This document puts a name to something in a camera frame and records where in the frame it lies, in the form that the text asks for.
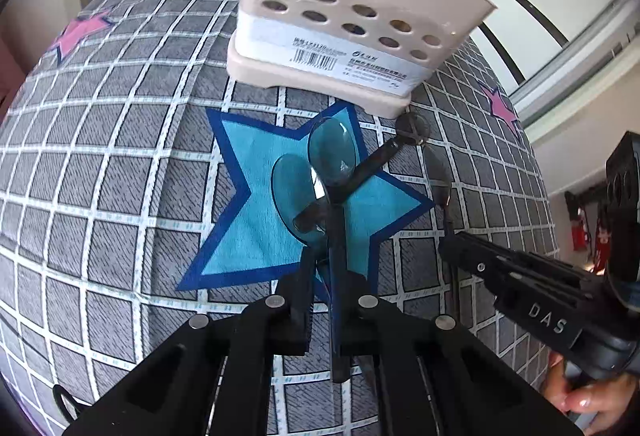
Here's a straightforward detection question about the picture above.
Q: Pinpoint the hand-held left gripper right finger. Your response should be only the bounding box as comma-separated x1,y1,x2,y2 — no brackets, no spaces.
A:
339,273,584,436

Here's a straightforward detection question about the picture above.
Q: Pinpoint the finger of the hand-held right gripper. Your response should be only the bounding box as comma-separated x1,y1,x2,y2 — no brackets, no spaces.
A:
438,230,607,313

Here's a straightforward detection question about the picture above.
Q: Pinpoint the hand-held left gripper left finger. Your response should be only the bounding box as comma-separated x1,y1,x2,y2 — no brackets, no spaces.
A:
62,260,317,436

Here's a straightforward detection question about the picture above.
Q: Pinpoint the person's right hand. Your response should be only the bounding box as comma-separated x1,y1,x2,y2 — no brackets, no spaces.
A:
542,351,640,436

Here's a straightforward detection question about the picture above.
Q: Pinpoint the red fire extinguisher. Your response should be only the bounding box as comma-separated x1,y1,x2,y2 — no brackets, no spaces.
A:
569,207,592,253

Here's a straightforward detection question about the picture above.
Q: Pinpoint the grey checked star tablecloth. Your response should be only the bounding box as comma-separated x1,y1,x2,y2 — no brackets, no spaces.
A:
0,0,561,436

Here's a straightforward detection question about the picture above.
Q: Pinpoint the black cord loop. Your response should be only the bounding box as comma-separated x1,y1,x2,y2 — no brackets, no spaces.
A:
50,383,84,425

